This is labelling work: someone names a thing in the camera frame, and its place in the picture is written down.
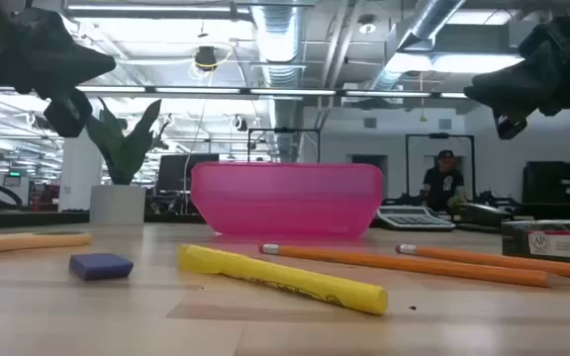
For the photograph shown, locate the long LED light bar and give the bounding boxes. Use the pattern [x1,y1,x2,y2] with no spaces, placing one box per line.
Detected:
[74,84,469,101]

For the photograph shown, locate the yellow highlighter marker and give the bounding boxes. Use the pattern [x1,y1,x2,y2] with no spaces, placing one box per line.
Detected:
[178,243,390,316]

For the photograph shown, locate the black ceiling camera yellow cable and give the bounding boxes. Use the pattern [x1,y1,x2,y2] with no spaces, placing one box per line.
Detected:
[194,45,219,73]

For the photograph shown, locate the grey desktop calculator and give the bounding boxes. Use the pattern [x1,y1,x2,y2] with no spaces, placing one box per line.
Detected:
[374,205,457,232]

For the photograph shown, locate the pink translucent plastic pencil box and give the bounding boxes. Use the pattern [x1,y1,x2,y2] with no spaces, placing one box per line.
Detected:
[190,161,384,239]

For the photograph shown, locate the green and yellow crayon box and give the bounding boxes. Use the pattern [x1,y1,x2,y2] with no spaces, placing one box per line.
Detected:
[501,219,570,267]

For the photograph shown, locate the black computer monitor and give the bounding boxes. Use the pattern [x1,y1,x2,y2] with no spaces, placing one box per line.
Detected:
[155,153,221,193]

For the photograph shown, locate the silver round ventilation duct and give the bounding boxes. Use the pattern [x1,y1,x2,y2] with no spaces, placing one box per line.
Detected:
[250,4,302,164]

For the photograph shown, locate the black metal frame stand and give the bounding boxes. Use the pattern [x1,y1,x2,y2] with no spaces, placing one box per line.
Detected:
[405,133,476,199]

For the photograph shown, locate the person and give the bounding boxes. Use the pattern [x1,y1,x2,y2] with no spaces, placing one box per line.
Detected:
[419,149,467,213]

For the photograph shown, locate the black table frame rail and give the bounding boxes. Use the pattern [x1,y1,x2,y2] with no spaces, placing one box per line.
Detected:
[0,211,207,231]

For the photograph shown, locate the yellow-orange handled scissors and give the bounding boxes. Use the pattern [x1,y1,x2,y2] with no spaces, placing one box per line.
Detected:
[0,231,92,256]

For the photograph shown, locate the orange pencil with pink eraser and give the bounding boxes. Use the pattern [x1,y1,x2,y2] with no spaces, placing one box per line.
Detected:
[258,242,553,289]
[396,242,570,284]

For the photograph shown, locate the blue rectangular eraser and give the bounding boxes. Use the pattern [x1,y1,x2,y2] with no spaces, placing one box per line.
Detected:
[68,252,135,282]

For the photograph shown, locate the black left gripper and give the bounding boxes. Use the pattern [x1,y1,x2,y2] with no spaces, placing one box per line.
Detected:
[0,0,117,138]

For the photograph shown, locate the white square planter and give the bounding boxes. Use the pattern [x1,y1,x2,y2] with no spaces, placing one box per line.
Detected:
[89,184,146,226]

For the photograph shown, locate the green broad-leaf plant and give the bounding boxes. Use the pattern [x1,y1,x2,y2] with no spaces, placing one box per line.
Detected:
[85,97,170,186]

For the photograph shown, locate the black cabinet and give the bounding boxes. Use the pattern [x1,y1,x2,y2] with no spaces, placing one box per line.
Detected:
[522,159,570,220]

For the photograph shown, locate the black stapler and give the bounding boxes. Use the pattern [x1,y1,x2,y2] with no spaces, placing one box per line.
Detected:
[452,202,517,229]

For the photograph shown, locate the silver slanted ventilation duct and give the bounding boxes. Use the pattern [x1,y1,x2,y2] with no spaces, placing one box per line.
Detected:
[368,0,467,93]

